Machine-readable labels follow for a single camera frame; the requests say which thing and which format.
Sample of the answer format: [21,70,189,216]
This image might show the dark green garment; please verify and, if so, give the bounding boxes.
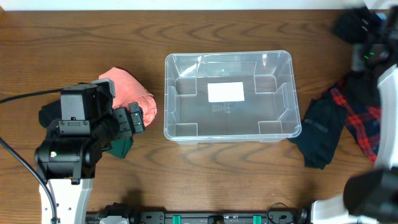
[103,138,134,159]

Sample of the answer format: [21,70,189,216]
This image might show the dark navy garment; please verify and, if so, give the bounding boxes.
[289,98,347,170]

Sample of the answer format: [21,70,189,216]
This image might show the red navy plaid shirt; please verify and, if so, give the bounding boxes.
[322,72,381,163]

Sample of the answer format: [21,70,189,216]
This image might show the black garment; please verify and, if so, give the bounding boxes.
[331,6,382,44]

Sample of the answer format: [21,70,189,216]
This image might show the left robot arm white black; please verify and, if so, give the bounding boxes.
[35,103,146,223]

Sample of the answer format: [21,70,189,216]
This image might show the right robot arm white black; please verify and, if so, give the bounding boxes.
[310,65,397,224]

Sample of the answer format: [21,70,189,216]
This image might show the salmon pink folded garment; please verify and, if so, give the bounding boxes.
[99,67,157,127]

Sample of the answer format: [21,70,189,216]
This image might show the white label in bin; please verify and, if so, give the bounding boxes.
[208,82,245,103]

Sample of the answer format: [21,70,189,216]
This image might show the clear plastic storage bin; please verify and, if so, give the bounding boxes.
[164,50,302,144]

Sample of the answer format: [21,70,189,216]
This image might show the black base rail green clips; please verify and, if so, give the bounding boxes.
[84,203,310,224]

